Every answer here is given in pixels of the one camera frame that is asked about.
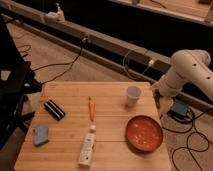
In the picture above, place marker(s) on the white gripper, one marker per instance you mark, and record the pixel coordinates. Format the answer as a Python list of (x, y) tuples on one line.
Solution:
[(163, 102)]

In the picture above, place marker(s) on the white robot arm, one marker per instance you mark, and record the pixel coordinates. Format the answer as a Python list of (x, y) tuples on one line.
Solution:
[(186, 66)]

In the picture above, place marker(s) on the red ceramic bowl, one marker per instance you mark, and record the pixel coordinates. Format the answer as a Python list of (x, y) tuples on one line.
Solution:
[(144, 133)]

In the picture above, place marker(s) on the blue power box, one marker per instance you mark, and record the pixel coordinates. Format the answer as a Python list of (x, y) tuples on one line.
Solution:
[(179, 108)]

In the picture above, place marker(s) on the white paper cup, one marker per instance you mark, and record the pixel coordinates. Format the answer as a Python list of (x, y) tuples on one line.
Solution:
[(132, 95)]

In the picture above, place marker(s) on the orange carrot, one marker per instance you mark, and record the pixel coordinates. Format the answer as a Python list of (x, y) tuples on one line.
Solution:
[(91, 109)]

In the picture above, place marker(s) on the white tube bottle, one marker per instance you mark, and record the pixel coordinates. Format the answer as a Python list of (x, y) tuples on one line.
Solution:
[(88, 144)]

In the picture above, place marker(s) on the black striped eraser block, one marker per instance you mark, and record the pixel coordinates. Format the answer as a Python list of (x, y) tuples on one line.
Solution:
[(54, 110)]

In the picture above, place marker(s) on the blue sponge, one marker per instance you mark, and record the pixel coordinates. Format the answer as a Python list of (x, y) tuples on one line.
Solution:
[(40, 135)]

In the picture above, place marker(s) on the grey metal rail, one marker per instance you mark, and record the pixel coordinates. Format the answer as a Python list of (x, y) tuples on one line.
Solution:
[(115, 28)]

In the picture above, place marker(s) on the white object on rail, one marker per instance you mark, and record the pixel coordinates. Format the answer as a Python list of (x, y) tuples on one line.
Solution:
[(58, 15)]

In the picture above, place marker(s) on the black chair frame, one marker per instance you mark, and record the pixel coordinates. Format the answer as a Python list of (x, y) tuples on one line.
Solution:
[(16, 80)]

